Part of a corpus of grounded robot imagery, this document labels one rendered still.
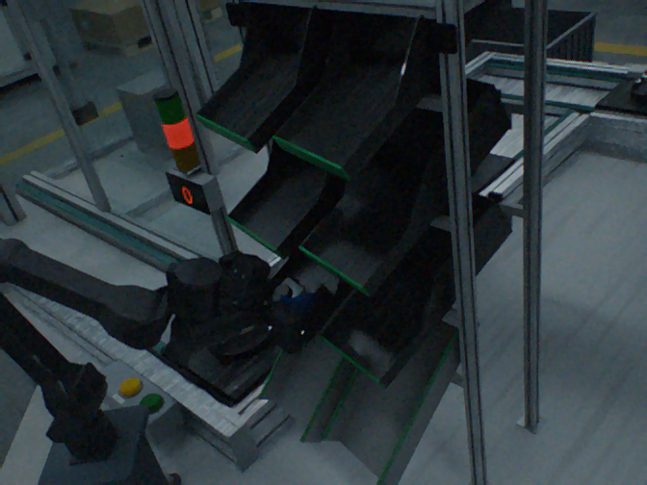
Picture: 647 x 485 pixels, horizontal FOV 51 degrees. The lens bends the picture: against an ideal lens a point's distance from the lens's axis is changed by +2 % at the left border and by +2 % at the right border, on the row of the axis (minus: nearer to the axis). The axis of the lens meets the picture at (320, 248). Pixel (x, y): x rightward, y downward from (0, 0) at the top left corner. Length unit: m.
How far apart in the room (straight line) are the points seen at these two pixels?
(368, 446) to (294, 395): 0.17
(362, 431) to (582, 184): 1.07
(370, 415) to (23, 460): 0.74
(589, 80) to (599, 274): 0.87
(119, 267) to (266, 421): 0.72
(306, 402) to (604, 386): 0.56
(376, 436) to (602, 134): 1.26
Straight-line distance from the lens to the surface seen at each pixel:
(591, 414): 1.33
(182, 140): 1.37
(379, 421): 1.08
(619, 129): 2.05
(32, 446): 1.55
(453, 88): 0.74
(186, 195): 1.44
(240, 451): 1.27
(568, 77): 2.36
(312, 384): 1.15
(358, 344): 0.97
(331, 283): 1.03
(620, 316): 1.52
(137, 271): 1.79
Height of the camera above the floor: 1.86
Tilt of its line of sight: 35 degrees down
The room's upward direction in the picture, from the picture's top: 12 degrees counter-clockwise
